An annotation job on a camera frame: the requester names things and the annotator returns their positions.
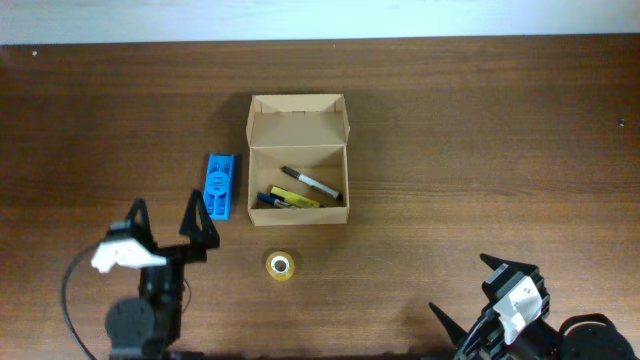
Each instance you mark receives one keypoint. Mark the yellow highlighter pen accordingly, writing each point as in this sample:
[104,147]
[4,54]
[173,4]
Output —
[294,199]

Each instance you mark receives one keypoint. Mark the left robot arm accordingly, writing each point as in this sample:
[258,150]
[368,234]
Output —
[145,326]

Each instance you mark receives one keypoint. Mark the black whiteboard marker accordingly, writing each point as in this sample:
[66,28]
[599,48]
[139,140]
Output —
[313,183]

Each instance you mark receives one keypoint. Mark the clear adhesive tape roll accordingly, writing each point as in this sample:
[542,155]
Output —
[280,266]

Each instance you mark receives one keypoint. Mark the blue plastic case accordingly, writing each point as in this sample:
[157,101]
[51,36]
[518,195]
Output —
[218,186]

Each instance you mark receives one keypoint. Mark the blue whiteboard marker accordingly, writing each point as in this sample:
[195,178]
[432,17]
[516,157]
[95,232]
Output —
[274,201]

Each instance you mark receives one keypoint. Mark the brown cardboard box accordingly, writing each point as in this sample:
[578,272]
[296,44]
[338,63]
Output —
[308,133]

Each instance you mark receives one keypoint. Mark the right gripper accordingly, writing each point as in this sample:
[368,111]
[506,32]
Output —
[492,343]

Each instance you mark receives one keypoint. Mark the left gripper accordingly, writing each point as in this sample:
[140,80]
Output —
[200,240]

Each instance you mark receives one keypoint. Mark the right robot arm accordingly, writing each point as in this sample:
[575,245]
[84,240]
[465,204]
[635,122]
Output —
[583,337]

